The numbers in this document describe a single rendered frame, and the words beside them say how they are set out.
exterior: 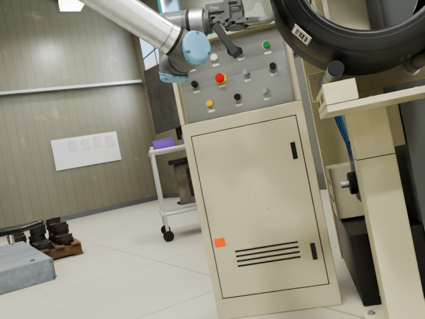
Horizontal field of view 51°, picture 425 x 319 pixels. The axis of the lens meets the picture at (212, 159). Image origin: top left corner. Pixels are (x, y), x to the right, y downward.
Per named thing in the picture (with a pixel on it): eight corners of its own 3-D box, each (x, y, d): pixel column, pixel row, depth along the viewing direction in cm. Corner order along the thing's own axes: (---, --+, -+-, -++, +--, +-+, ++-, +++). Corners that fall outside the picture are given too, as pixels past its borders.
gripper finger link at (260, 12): (274, -1, 133) (243, 3, 135) (275, 19, 133) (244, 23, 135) (274, 2, 136) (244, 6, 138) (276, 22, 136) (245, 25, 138)
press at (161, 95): (252, 195, 768) (221, 43, 769) (191, 211, 712) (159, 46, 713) (215, 197, 882) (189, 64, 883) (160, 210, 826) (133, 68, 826)
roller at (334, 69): (333, 90, 157) (320, 91, 158) (333, 78, 157) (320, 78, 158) (344, 76, 123) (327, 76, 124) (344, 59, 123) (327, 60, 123)
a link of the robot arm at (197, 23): (190, 35, 136) (197, 42, 146) (205, 33, 136) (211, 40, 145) (187, 5, 136) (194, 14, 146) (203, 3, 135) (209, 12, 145)
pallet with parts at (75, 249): (7, 274, 450) (-1, 232, 450) (2, 261, 554) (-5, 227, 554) (87, 252, 487) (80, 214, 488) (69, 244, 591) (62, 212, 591)
